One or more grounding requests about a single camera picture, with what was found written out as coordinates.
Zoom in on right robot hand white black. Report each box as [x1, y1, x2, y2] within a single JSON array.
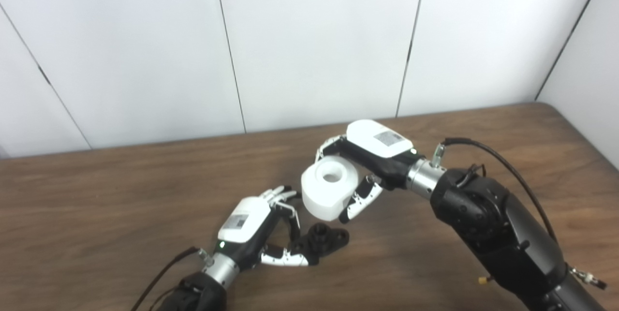
[[315, 119, 426, 224]]

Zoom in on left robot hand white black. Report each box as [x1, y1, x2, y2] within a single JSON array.
[[215, 185, 320, 270]]

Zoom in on round white piece with holes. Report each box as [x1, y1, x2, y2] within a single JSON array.
[[301, 155, 361, 221]]

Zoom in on black flanged holder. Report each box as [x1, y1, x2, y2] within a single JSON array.
[[290, 222, 350, 266]]

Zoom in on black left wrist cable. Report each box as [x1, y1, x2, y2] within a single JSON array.
[[130, 247, 213, 311]]

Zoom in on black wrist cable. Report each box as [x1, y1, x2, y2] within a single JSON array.
[[432, 137, 559, 246], [130, 247, 213, 311]]

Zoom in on thin black left arm wire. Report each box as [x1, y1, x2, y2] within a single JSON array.
[[145, 284, 194, 311]]

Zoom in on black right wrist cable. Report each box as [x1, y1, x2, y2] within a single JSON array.
[[432, 137, 559, 246]]

